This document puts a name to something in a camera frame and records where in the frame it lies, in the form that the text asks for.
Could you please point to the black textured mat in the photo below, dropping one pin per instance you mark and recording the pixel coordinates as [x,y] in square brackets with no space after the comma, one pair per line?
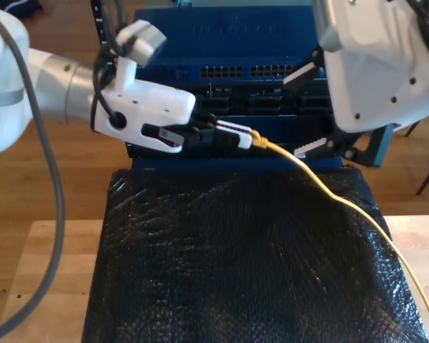
[218,268]

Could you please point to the dark sneaker white sole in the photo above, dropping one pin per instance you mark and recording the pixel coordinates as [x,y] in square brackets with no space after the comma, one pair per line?
[25,7]

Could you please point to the blue rack base panel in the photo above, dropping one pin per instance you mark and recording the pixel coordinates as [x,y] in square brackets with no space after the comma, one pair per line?
[200,164]

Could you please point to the blue network switch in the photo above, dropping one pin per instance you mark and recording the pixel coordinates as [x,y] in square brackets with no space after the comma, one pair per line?
[218,43]

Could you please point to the black perforated rack post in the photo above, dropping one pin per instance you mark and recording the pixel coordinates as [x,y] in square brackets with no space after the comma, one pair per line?
[97,21]

